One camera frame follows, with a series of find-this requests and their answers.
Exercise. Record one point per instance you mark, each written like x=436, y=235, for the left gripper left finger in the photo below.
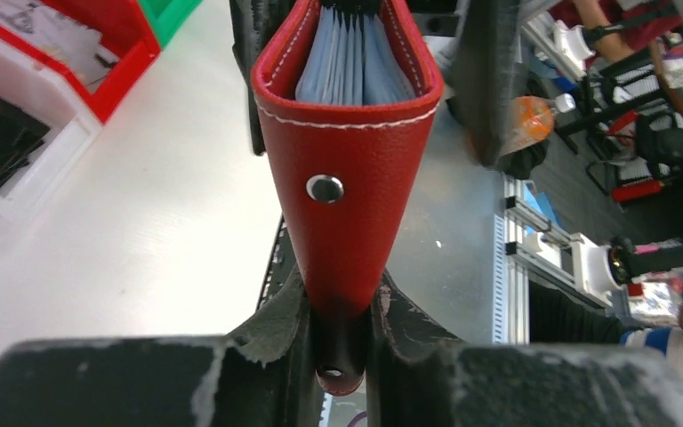
x=259, y=374

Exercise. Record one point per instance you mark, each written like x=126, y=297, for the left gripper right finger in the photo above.
x=419, y=374

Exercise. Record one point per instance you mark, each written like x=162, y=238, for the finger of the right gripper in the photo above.
x=481, y=69
x=254, y=23

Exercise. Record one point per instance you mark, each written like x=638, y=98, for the red leather card holder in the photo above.
x=343, y=177

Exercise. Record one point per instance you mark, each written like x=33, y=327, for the white VIP cards stack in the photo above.
x=68, y=41

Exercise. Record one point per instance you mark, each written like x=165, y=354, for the green plastic bin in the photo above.
x=165, y=17

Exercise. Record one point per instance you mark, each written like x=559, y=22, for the red plastic bin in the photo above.
x=125, y=31

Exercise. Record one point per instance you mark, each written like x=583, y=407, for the white plastic bin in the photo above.
x=46, y=96

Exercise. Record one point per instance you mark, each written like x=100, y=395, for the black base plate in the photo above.
x=281, y=263

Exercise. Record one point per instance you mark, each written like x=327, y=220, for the white cable comb rail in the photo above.
x=510, y=313

